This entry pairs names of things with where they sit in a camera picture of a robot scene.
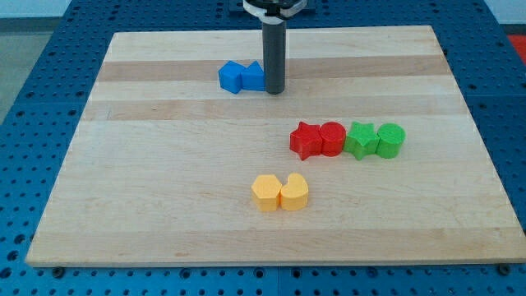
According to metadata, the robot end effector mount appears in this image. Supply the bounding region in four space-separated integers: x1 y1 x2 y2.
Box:
242 0 307 21

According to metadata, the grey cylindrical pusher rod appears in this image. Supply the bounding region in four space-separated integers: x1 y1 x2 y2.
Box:
262 21 286 95

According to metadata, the blue cube block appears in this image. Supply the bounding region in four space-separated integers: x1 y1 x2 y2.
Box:
218 61 246 94

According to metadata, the yellow hexagon block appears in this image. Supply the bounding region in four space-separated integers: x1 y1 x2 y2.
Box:
251 174 283 211

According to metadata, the blue triangle block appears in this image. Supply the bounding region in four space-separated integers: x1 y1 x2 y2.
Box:
241 61 265 91

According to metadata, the red star block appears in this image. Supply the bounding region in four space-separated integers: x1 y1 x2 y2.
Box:
289 122 322 160

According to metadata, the red cylinder block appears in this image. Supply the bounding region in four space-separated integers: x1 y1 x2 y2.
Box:
320 122 347 157

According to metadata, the green star block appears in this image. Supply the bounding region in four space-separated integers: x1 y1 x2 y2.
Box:
343 122 380 160

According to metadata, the green cylinder block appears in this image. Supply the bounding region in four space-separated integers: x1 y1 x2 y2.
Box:
376 123 406 159

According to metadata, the wooden board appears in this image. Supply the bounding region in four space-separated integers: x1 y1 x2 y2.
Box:
26 25 525 267

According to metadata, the yellow heart block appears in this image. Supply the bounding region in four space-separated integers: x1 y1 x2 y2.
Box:
280 173 309 210

